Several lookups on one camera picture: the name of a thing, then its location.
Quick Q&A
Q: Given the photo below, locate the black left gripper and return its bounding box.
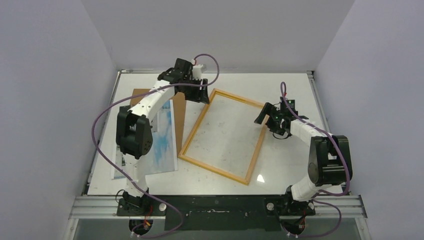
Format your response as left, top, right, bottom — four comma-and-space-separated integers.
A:
180, 78, 209, 105

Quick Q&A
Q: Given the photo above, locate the clear glass sheet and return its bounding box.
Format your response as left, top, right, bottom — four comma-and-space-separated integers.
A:
183, 93, 266, 180

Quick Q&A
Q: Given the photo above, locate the yellow wooden picture frame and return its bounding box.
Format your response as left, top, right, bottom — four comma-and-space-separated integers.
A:
177, 88, 270, 186

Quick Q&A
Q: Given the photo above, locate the printed building photo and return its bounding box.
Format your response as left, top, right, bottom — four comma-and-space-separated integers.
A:
110, 99, 179, 180

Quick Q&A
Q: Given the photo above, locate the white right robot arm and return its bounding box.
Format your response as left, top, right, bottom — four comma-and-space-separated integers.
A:
254, 97, 353, 215

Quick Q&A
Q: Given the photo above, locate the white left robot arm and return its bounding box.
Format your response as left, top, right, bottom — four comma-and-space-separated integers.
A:
115, 58, 210, 216

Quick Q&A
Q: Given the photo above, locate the brown cardboard backing board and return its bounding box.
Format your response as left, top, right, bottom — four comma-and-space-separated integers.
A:
130, 88, 186, 155

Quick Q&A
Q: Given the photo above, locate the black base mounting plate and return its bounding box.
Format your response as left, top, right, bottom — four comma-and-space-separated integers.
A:
116, 192, 316, 235

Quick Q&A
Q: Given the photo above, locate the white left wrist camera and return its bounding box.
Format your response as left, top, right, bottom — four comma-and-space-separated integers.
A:
190, 58, 207, 80

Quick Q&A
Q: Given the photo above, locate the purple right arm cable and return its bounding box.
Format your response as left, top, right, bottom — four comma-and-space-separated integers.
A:
280, 81, 351, 239

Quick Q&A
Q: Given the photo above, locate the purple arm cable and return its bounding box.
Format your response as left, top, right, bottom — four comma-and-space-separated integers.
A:
280, 81, 351, 239
91, 53, 221, 240

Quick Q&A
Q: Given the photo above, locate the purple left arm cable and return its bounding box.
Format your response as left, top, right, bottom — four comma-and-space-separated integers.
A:
91, 53, 221, 240

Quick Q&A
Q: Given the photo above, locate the aluminium front rail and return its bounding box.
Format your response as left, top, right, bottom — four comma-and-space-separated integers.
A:
69, 195, 368, 220

